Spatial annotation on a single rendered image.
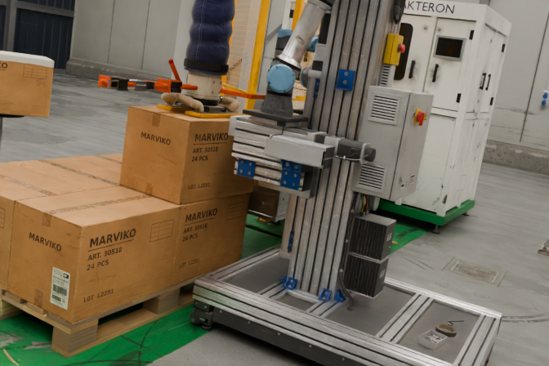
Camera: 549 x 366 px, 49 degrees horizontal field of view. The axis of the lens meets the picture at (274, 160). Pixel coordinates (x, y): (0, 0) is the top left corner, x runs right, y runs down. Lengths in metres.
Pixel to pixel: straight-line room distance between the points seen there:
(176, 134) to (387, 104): 0.97
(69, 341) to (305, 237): 1.11
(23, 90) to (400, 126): 2.79
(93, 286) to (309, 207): 1.01
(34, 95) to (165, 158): 1.83
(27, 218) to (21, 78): 1.99
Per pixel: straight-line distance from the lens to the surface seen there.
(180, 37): 4.61
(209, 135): 2.93
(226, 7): 3.06
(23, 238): 2.72
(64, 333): 2.64
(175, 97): 3.01
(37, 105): 4.57
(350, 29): 2.76
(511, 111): 11.82
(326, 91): 2.78
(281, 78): 2.53
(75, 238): 2.48
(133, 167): 3.05
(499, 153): 11.73
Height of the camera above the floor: 1.29
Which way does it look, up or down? 10 degrees down
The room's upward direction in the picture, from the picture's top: 9 degrees clockwise
